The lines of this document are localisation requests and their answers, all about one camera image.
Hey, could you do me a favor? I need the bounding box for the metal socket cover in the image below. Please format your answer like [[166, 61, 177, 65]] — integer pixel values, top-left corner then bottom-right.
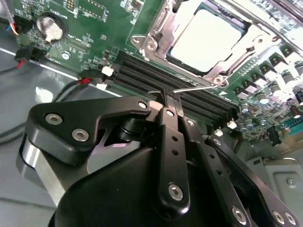
[[146, 0, 284, 80]]

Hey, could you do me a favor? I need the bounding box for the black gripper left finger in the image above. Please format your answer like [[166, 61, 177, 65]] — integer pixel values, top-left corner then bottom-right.
[[15, 88, 191, 213]]

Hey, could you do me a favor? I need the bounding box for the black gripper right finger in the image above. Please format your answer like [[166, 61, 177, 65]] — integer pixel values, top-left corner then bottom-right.
[[174, 92, 303, 227]]

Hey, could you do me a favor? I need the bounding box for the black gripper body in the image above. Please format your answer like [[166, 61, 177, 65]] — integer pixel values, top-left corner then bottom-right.
[[48, 147, 237, 227]]

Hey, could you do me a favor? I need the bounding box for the silver CPU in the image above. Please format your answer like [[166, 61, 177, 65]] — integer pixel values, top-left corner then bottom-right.
[[167, 2, 253, 74]]

